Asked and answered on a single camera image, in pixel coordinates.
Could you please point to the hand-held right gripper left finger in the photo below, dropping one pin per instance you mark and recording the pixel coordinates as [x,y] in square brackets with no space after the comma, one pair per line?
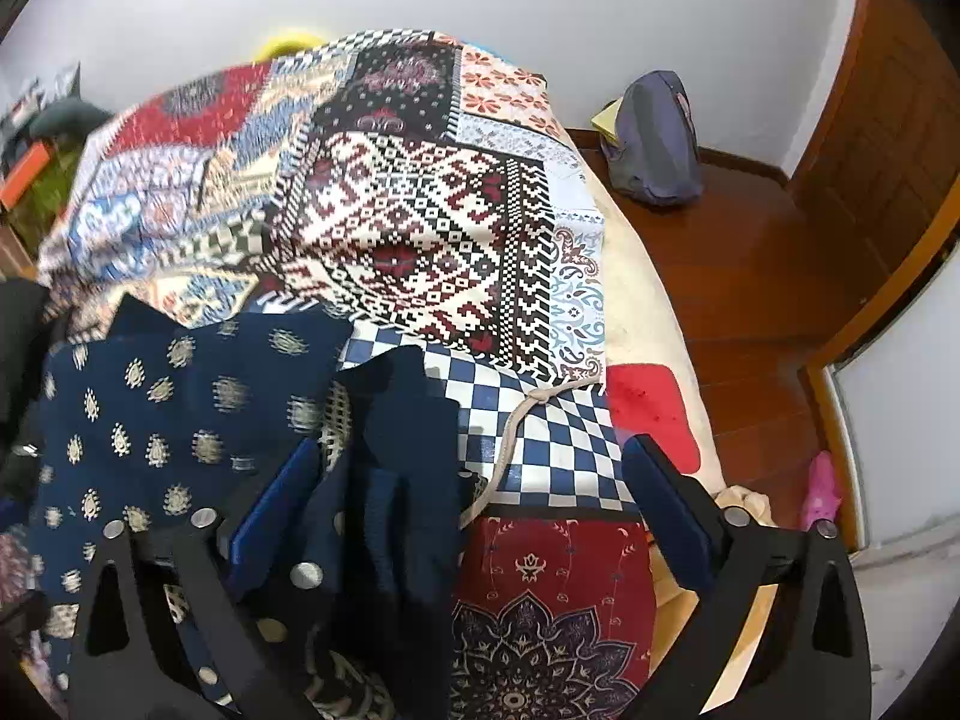
[277,502]

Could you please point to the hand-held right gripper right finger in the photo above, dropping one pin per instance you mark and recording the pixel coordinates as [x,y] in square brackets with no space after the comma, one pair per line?
[667,510]

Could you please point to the plain navy blue garment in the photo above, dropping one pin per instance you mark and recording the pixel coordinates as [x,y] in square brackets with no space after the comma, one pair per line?
[405,480]

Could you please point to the navy paisley print garment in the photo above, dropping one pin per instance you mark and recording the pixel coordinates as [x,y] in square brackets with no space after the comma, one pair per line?
[150,405]

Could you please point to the pink slipper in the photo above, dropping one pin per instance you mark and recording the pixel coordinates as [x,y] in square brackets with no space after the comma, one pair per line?
[819,491]

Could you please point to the cream blanket with colourful patches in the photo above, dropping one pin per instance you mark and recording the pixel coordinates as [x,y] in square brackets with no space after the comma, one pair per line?
[637,300]

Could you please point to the patchwork printed blanket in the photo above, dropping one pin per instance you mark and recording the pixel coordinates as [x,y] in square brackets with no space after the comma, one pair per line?
[420,240]

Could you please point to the black cloth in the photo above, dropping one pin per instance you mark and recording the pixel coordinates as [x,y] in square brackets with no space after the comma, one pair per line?
[19,345]

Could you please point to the purple grey backpack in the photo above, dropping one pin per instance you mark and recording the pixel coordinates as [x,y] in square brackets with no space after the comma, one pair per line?
[656,142]

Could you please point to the green bag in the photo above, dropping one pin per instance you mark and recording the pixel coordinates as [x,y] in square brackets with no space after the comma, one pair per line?
[45,217]

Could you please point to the yellow pad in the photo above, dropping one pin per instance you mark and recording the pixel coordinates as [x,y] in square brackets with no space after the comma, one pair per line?
[604,120]

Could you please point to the orange box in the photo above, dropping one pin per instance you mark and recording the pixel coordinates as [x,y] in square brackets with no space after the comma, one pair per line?
[26,172]

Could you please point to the dark grey cloth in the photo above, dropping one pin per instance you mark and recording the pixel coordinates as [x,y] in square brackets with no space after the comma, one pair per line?
[71,120]

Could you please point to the wooden door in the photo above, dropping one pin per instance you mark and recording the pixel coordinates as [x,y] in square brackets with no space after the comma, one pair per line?
[885,127]

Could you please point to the yellow plastic object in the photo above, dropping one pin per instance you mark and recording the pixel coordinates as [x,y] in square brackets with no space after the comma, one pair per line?
[289,41]

